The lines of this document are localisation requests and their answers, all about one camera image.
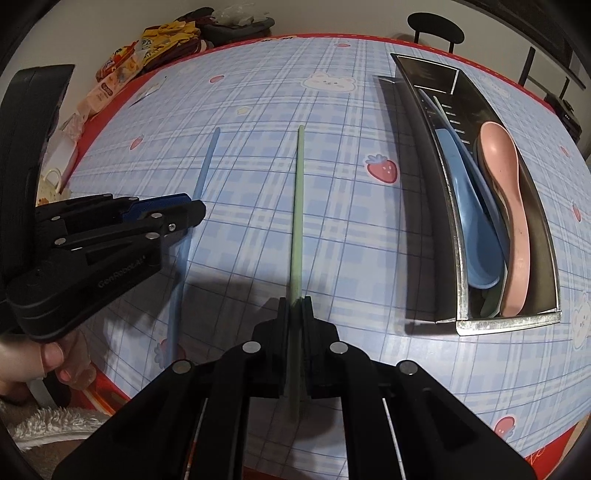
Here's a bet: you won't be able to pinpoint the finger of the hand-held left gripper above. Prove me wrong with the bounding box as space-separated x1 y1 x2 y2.
55 200 207 253
37 193 193 232

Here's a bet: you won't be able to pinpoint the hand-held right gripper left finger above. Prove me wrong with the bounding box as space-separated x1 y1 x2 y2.
51 298 293 480

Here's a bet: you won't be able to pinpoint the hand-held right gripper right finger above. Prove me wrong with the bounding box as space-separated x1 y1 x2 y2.
300 295 539 480

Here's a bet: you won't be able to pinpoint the green spoon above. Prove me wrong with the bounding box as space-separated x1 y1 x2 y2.
478 272 509 318

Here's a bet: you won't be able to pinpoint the blue spoon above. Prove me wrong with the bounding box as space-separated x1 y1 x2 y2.
434 128 511 289

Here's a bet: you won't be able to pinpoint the steel utensil holder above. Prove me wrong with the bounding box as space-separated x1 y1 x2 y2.
379 52 561 337

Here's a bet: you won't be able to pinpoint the pink spoon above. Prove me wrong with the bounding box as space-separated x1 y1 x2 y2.
478 121 531 318

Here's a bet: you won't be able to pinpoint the person's left hand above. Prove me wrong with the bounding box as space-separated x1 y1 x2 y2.
0 330 93 398

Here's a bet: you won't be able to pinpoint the clear plastic container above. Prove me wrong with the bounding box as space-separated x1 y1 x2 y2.
44 134 79 181

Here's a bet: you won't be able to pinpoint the small white sachets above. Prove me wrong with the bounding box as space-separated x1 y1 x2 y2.
129 76 169 109

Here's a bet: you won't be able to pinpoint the peach tissue pack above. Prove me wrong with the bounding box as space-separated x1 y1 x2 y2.
76 78 123 118

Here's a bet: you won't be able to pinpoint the cartoon printed snack packet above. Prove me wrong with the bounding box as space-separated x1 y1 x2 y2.
111 55 141 86

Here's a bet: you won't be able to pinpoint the white fleece garment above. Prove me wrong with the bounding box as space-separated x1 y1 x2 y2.
7 406 114 450

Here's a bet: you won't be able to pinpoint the blue plaid table mat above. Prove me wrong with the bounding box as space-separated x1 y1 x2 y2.
60 34 591 462

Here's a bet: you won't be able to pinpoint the orange snack bag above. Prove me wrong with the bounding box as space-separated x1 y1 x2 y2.
97 41 139 81

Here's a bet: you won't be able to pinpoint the dark red cloth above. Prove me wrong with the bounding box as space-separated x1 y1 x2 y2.
148 39 208 72

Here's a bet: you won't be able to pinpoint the clear plastic bag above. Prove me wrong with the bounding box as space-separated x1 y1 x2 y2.
217 4 266 24

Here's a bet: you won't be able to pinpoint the black chair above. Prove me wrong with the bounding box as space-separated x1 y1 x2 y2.
407 11 466 54

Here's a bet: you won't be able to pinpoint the black metal rack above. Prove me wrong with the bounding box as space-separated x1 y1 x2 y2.
517 46 585 100

